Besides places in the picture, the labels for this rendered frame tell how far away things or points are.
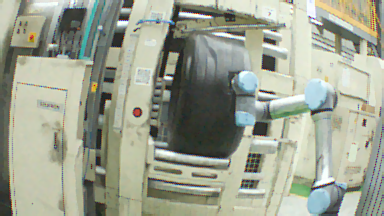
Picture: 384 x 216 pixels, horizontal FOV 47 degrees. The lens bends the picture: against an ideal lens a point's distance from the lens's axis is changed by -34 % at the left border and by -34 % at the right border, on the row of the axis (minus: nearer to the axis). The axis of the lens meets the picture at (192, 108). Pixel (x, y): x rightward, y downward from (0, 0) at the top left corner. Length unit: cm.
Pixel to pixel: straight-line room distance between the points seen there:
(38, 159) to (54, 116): 22
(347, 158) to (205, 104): 481
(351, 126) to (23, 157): 562
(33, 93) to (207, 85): 94
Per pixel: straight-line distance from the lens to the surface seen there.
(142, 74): 284
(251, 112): 227
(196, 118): 268
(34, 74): 218
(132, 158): 287
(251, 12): 318
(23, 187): 226
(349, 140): 723
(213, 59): 271
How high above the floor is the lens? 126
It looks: 3 degrees down
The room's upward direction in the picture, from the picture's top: 9 degrees clockwise
